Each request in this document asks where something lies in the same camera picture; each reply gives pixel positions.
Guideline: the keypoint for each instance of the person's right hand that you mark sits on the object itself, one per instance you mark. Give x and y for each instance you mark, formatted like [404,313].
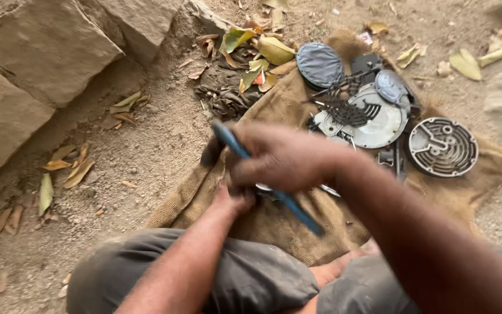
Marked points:
[292,159]

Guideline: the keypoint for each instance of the person's left hand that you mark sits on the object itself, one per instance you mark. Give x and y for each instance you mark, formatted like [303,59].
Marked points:
[231,203]

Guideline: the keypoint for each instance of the person's right fingers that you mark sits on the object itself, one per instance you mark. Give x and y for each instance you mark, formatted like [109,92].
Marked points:
[246,172]

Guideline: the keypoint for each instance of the brown burlap sack mat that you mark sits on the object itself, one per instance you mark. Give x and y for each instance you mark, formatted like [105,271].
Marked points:
[277,109]

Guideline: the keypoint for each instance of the dark crumpled rag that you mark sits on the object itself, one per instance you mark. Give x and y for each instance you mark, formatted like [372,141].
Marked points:
[227,98]

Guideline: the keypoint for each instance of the silver metal part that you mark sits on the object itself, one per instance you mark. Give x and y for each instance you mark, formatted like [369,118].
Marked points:
[330,190]

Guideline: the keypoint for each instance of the person's grey shorts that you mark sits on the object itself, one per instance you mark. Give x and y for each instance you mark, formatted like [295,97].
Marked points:
[255,279]

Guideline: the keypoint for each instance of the black metal grille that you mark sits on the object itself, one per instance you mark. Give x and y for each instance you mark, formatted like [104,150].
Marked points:
[342,109]

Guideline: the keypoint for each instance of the pile of dry leaves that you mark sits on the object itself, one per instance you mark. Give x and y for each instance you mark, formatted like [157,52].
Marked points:
[272,50]

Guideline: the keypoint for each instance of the blue-grey oval mesh cover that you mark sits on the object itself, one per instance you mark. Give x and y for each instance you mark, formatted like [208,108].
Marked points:
[320,64]

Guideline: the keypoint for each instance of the person's bare leg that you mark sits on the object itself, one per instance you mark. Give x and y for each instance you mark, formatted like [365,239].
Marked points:
[333,270]

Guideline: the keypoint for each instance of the large silver round plate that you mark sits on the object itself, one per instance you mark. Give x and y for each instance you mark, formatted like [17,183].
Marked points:
[386,126]

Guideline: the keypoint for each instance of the grey metal rods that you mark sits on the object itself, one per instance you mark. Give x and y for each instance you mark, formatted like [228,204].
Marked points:
[397,161]

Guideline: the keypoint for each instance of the black box part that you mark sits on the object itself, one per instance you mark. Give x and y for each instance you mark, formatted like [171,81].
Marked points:
[364,64]

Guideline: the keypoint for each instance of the grey angular stone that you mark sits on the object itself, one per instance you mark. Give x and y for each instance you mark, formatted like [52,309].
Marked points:
[209,15]

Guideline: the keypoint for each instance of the small round grey cover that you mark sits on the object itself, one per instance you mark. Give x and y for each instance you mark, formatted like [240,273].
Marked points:
[390,86]

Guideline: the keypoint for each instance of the scattered brown dry leaves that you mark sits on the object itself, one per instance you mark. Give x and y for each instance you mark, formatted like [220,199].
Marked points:
[76,168]

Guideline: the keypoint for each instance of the pink white wrapper scrap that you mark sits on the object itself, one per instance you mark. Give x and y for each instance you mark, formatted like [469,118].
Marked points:
[365,37]

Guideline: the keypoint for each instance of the round finned cast metal cover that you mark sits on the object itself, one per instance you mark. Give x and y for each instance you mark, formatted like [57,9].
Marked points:
[442,147]

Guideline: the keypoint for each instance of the small curled yellow leaf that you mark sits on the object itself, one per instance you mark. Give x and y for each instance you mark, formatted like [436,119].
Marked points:
[409,56]

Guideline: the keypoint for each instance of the large sandstone rock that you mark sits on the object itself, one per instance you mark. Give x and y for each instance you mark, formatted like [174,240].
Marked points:
[37,65]

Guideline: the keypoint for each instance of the broad yellow-green dry leaf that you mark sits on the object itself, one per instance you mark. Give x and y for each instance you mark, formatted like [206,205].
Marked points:
[466,65]

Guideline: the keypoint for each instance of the long yellow dry leaf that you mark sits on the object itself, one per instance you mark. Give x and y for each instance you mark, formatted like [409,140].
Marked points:
[500,53]

